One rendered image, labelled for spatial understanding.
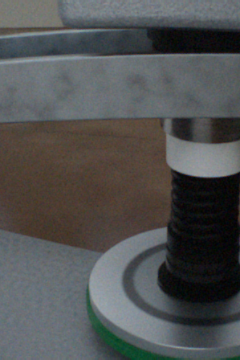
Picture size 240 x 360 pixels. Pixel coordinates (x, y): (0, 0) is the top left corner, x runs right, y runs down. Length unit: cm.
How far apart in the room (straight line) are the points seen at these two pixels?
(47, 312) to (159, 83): 28
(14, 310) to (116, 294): 12
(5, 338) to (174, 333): 17
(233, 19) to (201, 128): 12
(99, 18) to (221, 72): 10
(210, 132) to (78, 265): 28
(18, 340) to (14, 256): 16
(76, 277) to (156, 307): 15
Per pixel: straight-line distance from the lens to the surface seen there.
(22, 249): 74
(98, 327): 55
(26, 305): 64
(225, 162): 50
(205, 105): 45
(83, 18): 39
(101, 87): 45
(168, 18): 38
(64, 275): 68
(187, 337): 51
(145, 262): 61
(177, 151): 50
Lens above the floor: 124
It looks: 25 degrees down
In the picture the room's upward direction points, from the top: 2 degrees counter-clockwise
